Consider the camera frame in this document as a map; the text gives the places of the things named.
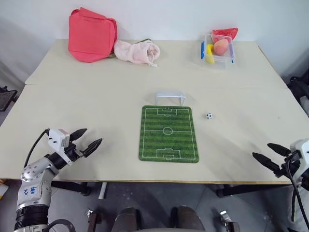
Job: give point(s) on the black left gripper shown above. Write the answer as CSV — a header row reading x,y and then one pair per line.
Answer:
x,y
72,152

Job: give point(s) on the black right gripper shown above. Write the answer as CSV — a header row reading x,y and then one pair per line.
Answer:
x,y
290,164

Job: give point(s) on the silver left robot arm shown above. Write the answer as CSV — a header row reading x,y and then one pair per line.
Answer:
x,y
36,174

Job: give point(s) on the small soccer ball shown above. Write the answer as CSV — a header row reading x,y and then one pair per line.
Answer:
x,y
209,115

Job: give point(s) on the green soccer field mat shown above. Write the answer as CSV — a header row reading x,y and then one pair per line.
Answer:
x,y
168,142

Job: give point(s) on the white miniature goal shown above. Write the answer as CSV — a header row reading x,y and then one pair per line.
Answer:
x,y
169,93

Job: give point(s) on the black table leg bar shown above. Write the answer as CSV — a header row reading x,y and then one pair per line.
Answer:
x,y
72,187
251,189

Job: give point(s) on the white table leg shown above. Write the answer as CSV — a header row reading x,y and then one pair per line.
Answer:
x,y
103,191

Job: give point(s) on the black bag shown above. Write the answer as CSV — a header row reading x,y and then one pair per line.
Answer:
x,y
300,90

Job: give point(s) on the dark rounded shape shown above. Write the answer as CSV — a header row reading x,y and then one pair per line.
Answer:
x,y
188,220
126,221

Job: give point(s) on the red fabric bag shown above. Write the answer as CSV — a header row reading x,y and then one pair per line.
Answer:
x,y
89,36

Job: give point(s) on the clear plastic box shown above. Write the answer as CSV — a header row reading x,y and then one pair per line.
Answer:
x,y
218,60

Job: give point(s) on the blue box latch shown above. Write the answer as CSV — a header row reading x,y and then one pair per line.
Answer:
x,y
232,53
202,50

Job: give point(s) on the yellow toy banana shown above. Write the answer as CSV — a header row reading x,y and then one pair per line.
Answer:
x,y
209,54

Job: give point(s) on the toy peach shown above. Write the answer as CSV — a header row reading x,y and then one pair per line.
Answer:
x,y
220,46

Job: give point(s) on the red toy watermelon slice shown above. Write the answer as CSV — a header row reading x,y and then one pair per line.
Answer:
x,y
224,32

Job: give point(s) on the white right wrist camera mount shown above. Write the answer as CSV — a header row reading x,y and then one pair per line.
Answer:
x,y
300,146

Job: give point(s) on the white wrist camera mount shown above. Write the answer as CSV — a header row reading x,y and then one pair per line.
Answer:
x,y
56,140
300,146

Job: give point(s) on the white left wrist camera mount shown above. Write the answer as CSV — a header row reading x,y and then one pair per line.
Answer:
x,y
56,140

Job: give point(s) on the black equipment with frame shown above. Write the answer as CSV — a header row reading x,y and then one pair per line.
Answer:
x,y
6,97

